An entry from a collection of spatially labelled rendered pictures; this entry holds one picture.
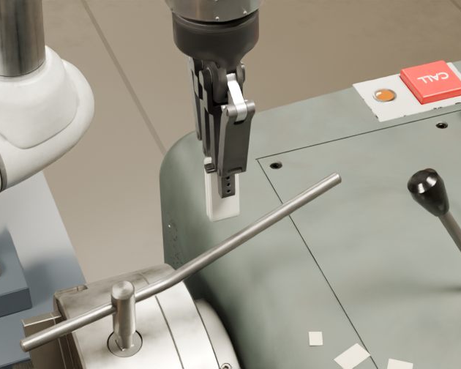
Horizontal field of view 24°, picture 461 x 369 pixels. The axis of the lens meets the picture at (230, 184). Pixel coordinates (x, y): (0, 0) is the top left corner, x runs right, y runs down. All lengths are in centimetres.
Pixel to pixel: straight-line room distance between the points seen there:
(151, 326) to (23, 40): 65
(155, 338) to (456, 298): 30
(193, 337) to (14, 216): 89
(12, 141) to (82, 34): 201
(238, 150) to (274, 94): 238
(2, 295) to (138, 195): 135
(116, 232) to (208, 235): 177
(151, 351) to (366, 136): 37
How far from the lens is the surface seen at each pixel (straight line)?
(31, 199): 191
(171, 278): 99
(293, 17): 369
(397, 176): 118
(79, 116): 171
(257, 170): 118
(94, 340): 104
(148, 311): 106
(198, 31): 90
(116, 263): 282
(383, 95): 129
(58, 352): 113
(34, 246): 183
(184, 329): 105
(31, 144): 166
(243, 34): 91
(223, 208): 104
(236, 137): 94
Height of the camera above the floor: 204
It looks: 42 degrees down
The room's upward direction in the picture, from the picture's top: straight up
